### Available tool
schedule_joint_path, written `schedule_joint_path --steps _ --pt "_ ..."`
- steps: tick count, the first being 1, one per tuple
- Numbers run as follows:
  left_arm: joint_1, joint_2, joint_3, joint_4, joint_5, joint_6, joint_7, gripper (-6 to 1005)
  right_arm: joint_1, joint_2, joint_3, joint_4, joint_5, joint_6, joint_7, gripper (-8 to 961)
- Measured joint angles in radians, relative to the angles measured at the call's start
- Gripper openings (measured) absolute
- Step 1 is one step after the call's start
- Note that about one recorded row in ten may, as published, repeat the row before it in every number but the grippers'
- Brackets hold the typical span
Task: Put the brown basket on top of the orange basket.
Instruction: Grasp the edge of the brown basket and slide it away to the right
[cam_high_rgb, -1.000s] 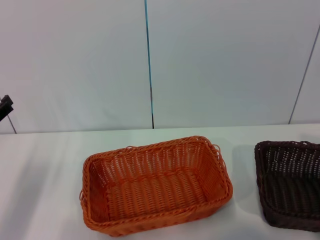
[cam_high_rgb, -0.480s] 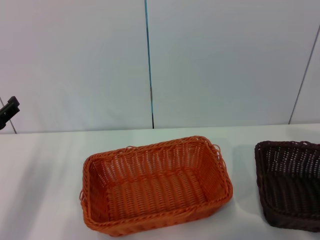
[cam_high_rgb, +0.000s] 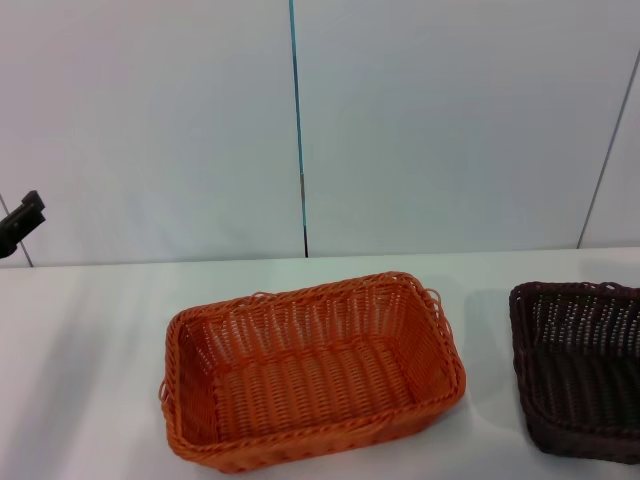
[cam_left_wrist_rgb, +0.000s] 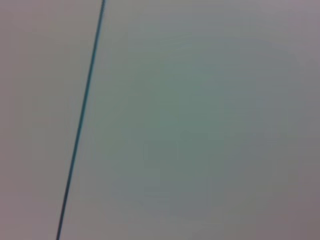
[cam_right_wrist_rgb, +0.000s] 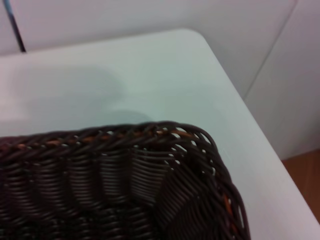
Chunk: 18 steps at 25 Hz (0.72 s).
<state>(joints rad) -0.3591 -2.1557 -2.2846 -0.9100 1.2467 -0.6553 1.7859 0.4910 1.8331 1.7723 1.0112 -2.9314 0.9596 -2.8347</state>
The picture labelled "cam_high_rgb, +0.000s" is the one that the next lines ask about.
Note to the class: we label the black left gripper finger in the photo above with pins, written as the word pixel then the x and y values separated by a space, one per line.
pixel 27 210
pixel 12 240

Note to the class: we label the orange woven plastic basket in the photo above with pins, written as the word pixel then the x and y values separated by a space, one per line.
pixel 315 380

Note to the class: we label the dark brown woven basket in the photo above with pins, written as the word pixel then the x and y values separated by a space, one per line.
pixel 585 385

